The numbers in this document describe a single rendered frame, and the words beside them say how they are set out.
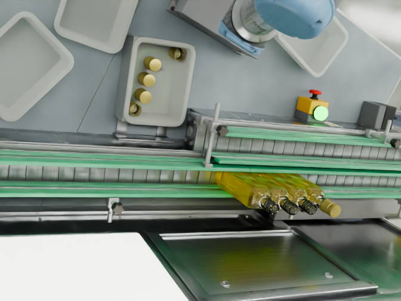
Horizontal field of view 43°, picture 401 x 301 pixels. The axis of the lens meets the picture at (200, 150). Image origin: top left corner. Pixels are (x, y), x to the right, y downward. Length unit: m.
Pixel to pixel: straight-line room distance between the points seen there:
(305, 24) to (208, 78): 0.75
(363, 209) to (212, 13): 0.87
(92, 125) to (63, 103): 0.10
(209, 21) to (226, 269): 0.63
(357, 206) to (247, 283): 0.75
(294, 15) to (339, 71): 1.00
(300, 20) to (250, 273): 0.63
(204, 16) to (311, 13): 0.62
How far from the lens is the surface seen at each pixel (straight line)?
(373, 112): 1.81
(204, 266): 1.18
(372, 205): 1.86
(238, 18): 1.14
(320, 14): 0.78
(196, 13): 1.35
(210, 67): 1.50
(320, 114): 1.62
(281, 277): 1.22
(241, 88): 1.56
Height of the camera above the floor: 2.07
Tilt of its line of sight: 59 degrees down
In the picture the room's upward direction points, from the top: 125 degrees clockwise
